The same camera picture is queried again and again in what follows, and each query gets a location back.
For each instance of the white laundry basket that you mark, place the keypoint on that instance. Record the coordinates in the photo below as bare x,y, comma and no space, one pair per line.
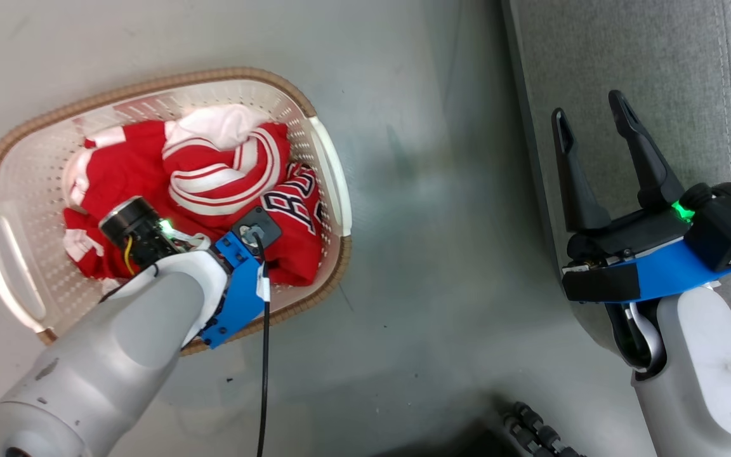
29,190

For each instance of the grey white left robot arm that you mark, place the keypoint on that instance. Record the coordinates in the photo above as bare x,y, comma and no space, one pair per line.
105,355

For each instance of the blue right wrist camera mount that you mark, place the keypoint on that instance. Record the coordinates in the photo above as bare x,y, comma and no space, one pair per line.
676,270

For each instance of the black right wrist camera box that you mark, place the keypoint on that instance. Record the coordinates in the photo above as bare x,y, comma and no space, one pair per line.
730,222

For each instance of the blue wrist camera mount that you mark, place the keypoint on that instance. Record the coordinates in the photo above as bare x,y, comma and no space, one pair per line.
242,292
676,270

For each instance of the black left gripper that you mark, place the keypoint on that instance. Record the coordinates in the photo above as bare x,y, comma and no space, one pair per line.
137,231

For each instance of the grey fabric sofa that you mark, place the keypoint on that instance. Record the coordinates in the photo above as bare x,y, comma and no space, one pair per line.
657,63

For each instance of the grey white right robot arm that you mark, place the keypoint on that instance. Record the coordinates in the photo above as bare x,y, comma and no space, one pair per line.
708,374

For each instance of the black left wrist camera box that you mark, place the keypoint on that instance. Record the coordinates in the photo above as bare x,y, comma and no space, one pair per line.
257,225

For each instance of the white garment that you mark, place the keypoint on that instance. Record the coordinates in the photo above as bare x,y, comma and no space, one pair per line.
219,124

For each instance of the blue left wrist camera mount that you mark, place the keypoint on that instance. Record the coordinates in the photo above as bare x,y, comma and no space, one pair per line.
242,292

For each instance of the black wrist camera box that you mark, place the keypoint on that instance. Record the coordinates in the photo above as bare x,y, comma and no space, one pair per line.
730,222
257,225

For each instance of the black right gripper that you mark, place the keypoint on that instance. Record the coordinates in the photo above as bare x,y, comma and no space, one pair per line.
625,235

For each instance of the red jersey black white letters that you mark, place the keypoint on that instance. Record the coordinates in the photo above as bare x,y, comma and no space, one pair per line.
213,184

